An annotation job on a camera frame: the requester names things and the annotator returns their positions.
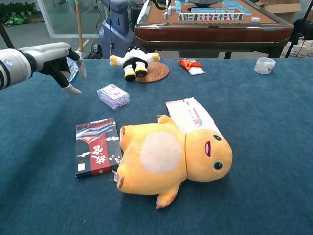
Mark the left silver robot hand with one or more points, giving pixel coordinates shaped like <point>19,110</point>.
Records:
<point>49,56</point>

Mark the small clear plastic card box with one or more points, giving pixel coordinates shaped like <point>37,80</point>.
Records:
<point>113,96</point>

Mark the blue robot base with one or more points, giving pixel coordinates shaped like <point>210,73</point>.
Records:
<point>115,29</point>

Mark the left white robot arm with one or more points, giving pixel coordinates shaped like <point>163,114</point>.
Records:
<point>14,67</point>

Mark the clear plastic water bottle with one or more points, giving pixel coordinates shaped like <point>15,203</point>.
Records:
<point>73,71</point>

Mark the black and white plush doll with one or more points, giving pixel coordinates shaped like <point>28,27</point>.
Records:
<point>134,61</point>

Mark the yellow plush duck toy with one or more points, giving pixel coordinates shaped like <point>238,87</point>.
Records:
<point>161,156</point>

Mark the brown cardboard box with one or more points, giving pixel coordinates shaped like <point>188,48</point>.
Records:
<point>283,11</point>

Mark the wooden pole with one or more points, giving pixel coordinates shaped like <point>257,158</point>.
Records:
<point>79,24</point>

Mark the green potted plants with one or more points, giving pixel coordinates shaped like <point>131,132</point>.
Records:
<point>17,12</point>

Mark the dark book with red band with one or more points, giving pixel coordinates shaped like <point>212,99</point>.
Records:
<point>96,149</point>

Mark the brown woven round coaster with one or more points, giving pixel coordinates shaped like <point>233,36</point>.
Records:
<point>156,72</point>

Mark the orange and white snack packet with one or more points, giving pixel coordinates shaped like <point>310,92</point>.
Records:
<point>193,67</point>

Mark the white tissue pack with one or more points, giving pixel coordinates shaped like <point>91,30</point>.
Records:
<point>190,115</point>

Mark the brown mahjong table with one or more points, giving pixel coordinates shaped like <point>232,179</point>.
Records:
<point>207,31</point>

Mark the row of mahjong tiles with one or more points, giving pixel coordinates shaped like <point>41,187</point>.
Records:
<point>210,16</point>

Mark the single white mahjong tile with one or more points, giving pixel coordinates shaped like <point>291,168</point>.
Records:
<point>255,19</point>

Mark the round clear plastic jar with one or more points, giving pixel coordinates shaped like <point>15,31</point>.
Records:
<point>264,66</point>

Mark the blue table cloth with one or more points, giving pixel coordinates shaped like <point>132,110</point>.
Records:
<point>256,147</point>

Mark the black tripod stand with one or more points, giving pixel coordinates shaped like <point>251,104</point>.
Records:
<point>298,31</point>

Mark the white plastic basket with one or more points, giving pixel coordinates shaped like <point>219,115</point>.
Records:
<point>302,51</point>

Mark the short blue mahjong tile wall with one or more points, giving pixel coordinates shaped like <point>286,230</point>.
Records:
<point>207,10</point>

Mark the long blue mahjong tile wall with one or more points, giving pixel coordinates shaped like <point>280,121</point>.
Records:
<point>237,7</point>

